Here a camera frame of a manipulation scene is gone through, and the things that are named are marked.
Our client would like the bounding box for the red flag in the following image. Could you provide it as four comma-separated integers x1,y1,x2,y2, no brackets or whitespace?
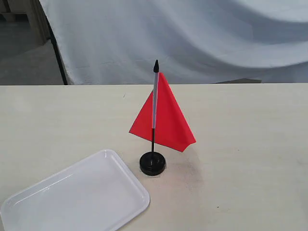
129,60,196,152

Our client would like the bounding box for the black backdrop stand pole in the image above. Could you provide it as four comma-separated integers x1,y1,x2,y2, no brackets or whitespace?
46,17,68,85

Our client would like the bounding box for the white plastic tray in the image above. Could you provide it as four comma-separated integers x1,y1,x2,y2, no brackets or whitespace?
0,150,150,231

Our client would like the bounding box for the white backdrop cloth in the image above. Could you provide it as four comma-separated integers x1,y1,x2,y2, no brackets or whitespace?
41,0,308,85

